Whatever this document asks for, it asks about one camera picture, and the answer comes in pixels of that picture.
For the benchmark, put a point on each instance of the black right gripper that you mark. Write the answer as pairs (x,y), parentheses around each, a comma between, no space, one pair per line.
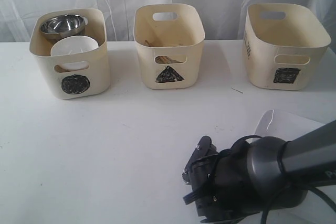
(222,190)

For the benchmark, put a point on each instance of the white plastic bowl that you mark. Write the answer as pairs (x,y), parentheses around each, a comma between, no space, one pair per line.
(74,45)

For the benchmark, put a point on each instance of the stainless steel bowl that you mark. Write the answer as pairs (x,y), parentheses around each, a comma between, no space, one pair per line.
(63,26)

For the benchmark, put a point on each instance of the white square plate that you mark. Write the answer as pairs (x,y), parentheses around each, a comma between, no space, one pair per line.
(285,125)

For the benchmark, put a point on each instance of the cream bin with square mark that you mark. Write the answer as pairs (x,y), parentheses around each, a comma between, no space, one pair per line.
(283,45)

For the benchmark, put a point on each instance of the cream bin with triangle mark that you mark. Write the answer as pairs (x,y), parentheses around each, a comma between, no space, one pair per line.
(169,39)

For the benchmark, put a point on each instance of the cream bin with circle mark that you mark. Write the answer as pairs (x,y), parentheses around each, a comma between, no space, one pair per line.
(75,75)

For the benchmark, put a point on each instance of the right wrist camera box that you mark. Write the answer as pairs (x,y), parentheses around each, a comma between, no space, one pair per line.
(203,151)

